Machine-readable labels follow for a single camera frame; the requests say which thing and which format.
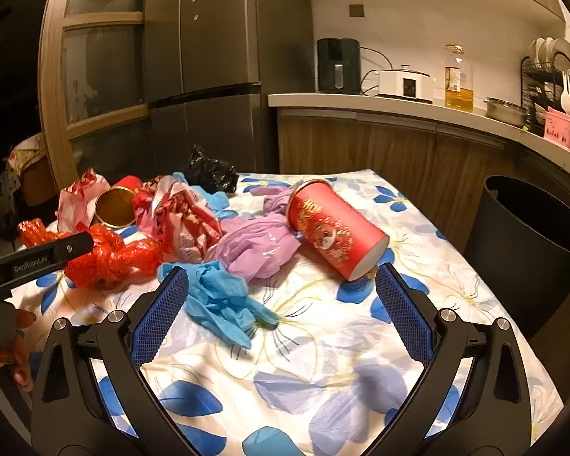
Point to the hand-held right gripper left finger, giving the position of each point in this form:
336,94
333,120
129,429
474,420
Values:
161,308

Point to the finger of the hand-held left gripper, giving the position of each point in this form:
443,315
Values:
76,246

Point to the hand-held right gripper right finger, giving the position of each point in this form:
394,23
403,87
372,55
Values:
401,308

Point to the red white printed plastic bag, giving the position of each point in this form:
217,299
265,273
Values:
180,228

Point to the black trash bin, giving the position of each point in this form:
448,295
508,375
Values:
522,237

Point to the person's left hand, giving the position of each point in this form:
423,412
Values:
23,365

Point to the pink white plastic wrapper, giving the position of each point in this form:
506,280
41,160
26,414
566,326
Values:
76,199

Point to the red canister with gold interior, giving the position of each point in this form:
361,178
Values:
116,206

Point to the blue nitrile glove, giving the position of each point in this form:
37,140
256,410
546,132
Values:
218,301

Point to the orange chair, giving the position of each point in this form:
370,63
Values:
31,185

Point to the red paper canister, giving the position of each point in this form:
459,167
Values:
337,232

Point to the floral printed tablecloth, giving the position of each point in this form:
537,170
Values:
313,356

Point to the floral cloth on chair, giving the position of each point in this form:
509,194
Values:
26,152

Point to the purple plastic bag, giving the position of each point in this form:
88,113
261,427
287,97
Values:
261,247

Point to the black plastic bag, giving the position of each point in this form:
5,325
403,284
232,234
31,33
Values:
211,171

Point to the kitchen counter with wooden cabinets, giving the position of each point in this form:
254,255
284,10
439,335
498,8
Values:
361,147

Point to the wooden glass door cabinet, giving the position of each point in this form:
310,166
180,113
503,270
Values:
104,71

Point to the steel pot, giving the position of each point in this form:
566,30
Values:
503,111

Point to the white electric cooker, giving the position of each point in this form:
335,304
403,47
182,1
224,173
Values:
403,85

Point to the cooking oil bottle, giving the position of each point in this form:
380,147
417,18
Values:
457,88

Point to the grey steel refrigerator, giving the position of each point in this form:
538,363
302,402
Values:
218,57

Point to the pink plastic box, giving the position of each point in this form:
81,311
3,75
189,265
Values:
560,128

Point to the black air fryer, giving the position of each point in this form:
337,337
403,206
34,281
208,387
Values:
337,66

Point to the black dish rack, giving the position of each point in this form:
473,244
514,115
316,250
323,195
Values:
534,95

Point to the white plastic spoon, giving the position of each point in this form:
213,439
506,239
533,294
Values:
567,95

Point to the white plate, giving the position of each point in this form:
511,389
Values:
564,52

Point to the wall switch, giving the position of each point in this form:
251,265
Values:
356,10

